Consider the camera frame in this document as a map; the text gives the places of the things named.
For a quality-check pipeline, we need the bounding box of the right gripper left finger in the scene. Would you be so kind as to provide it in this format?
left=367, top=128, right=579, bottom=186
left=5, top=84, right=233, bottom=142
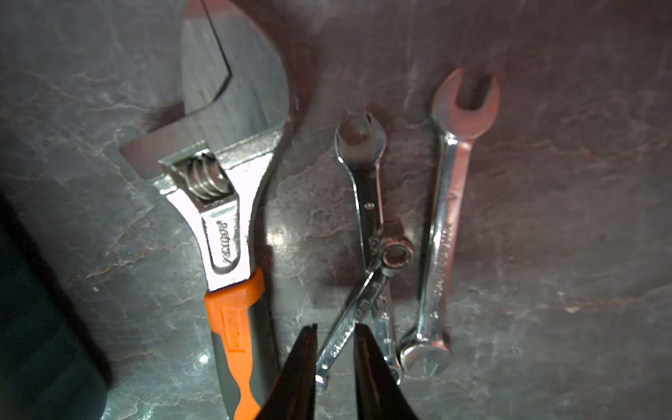
left=255, top=324, right=318, bottom=420

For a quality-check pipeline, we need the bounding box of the small silver combination wrench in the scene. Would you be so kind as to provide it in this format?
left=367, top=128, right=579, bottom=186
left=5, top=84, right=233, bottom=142
left=315, top=236, right=414, bottom=392

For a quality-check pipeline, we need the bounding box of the orange handled adjustable wrench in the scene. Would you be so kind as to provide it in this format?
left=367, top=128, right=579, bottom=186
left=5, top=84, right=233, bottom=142
left=120, top=1, right=295, bottom=419

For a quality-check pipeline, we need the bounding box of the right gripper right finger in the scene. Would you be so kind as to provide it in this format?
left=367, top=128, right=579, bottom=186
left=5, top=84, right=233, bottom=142
left=353, top=324, right=418, bottom=420

